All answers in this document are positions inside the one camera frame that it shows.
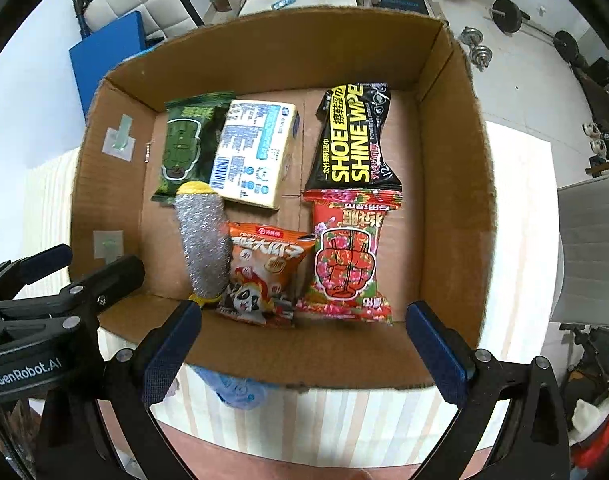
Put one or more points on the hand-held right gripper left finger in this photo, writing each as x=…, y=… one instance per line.
x=168, y=357

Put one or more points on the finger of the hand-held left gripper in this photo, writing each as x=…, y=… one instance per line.
x=37, y=262
x=115, y=272

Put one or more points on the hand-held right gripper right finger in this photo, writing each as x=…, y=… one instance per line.
x=442, y=357

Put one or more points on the brown cardboard box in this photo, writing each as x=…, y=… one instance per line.
x=284, y=50

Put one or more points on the light blue packet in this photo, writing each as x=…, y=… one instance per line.
x=239, y=390

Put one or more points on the silver scouring sponge yellow ends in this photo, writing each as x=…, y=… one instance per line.
x=204, y=245

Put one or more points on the red floral packet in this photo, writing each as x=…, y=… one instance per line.
x=349, y=260

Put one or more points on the orange panda snack packet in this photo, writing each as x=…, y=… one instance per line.
x=272, y=265

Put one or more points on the green snack packet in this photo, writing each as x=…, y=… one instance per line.
x=184, y=145

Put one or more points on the black exercise equipment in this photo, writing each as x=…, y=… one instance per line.
x=591, y=360

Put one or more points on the red and white cloth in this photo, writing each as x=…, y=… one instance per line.
x=591, y=425

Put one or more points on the pink cloth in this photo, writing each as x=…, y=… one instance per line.
x=309, y=457

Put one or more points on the white tissue pack blue print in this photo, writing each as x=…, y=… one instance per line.
x=254, y=155

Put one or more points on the grey fabric chair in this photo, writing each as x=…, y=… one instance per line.
x=591, y=250

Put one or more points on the blue foam mat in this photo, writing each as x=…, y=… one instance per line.
x=104, y=55

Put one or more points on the black shoe wipes packet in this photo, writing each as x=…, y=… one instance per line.
x=354, y=145

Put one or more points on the white shoes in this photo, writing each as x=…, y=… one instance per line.
x=595, y=136

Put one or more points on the black weight bench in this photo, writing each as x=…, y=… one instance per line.
x=601, y=105

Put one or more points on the chrome dumbbell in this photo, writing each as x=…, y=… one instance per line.
x=468, y=36
x=480, y=56

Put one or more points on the black barbell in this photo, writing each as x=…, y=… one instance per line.
x=509, y=12

